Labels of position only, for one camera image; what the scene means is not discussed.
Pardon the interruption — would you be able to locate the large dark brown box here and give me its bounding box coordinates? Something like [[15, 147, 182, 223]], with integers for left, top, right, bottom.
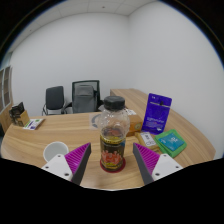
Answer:
[[8, 101, 30, 128]]

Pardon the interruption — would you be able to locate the clear bottle with dark label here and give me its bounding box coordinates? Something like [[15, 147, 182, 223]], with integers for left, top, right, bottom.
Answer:
[[98, 95, 131, 172]]

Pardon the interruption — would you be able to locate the white printed leaflet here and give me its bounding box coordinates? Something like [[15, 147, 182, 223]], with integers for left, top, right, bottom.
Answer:
[[22, 118, 45, 131]]

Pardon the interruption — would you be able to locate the wooden side desk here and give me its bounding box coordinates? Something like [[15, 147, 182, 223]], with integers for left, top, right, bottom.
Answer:
[[109, 87, 148, 116]]

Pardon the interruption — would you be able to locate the white and grey mug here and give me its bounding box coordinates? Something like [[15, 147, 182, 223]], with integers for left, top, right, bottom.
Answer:
[[42, 140, 70, 164]]

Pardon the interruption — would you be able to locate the grey mesh office chair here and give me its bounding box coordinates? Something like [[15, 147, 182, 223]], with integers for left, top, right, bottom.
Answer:
[[63, 79, 103, 115]]

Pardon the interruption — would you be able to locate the flat yellow box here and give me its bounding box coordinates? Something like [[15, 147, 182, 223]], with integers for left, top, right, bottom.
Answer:
[[134, 131, 161, 153]]

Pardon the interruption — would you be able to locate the round glass ashtray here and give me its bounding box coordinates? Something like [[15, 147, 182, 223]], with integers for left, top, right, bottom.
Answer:
[[88, 112, 103, 131]]

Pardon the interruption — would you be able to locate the purple standing sign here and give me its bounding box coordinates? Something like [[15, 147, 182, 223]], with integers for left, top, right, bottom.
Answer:
[[141, 92, 173, 136]]

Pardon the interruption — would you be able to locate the flat round red coaster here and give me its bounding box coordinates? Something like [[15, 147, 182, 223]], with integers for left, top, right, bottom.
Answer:
[[99, 157, 127, 174]]

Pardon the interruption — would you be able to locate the black office chair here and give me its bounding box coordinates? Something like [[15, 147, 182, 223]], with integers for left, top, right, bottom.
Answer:
[[41, 85, 67, 116]]

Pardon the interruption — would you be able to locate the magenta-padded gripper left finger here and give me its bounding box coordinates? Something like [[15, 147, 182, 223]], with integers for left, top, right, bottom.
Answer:
[[40, 142, 92, 185]]

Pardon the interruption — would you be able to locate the flat green box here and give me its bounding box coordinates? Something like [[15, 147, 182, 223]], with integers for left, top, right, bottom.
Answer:
[[153, 128, 188, 159]]

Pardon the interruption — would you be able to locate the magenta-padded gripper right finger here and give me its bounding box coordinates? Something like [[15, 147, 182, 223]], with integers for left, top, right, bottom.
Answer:
[[132, 142, 184, 185]]

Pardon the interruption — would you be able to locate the orange wooden tissue box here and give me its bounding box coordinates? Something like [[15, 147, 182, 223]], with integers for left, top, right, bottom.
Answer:
[[125, 113, 144, 137]]

